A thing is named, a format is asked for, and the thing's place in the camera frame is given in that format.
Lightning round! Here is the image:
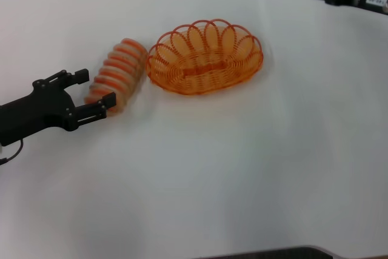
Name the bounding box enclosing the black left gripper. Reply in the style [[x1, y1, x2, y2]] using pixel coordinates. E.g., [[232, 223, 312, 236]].
[[0, 69, 118, 147]]

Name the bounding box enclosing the sliced bread loaf orange crust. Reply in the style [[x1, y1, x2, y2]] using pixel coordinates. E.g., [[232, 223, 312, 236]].
[[84, 38, 149, 118]]

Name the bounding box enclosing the orange wire basket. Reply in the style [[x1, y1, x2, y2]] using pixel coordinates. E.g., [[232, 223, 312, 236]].
[[145, 18, 264, 96]]

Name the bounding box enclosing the dark curved base panel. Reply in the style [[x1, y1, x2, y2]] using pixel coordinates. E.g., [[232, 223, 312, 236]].
[[193, 244, 343, 259]]

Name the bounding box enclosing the thin dark left arm cable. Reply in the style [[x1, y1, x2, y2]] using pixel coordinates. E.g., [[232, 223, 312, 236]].
[[0, 138, 24, 166]]

